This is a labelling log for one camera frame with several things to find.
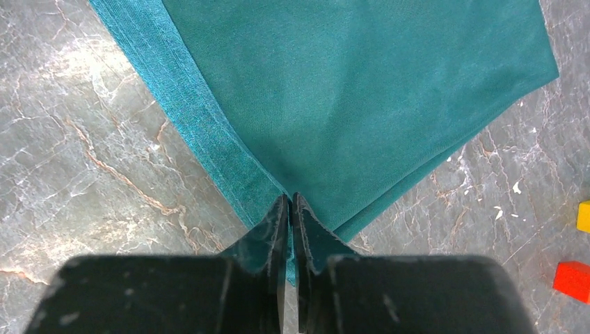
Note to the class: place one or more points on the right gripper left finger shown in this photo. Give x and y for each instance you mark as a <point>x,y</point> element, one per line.
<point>239,290</point>

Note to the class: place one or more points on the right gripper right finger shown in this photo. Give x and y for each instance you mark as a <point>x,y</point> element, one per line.
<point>341,291</point>

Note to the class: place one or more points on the yellow cube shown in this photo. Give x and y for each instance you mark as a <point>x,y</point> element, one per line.
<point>583,216</point>

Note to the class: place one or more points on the teal cloth napkin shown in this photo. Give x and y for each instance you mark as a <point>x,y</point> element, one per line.
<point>348,103</point>

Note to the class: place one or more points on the red cube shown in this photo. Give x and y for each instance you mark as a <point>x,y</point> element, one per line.
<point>572,279</point>

